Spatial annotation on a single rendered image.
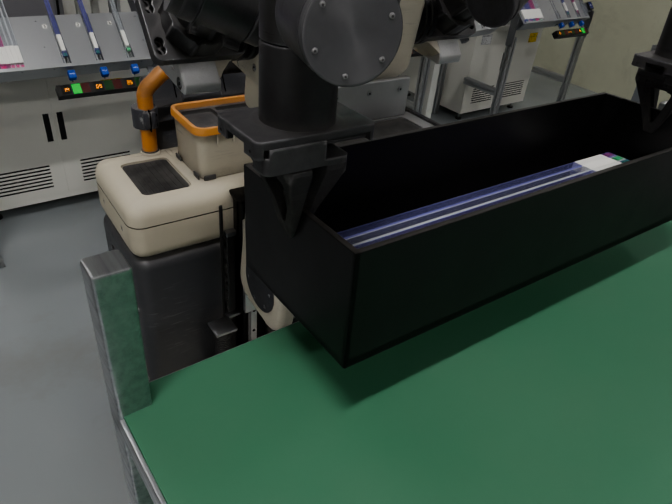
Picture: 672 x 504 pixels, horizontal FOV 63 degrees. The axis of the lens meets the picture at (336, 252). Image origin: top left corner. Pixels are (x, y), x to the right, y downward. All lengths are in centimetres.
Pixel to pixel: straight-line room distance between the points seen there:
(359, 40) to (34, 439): 161
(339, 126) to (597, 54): 505
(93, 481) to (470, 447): 128
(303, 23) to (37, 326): 192
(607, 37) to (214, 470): 511
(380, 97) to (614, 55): 454
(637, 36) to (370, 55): 497
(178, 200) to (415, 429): 74
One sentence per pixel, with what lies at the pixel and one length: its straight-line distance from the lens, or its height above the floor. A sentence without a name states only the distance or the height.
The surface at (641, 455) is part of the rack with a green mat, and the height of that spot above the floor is 95.
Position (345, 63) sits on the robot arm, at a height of 127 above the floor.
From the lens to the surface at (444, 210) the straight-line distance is 61.
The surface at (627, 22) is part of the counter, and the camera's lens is 530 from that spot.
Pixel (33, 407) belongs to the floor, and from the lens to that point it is 188.
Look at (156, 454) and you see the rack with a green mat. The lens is 50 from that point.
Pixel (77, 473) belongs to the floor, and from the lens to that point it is 170.
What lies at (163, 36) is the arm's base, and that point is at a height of 117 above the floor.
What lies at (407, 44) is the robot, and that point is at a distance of 91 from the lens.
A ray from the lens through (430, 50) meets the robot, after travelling 98.
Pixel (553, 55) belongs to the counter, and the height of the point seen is 18.
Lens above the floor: 135
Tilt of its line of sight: 34 degrees down
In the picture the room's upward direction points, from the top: 6 degrees clockwise
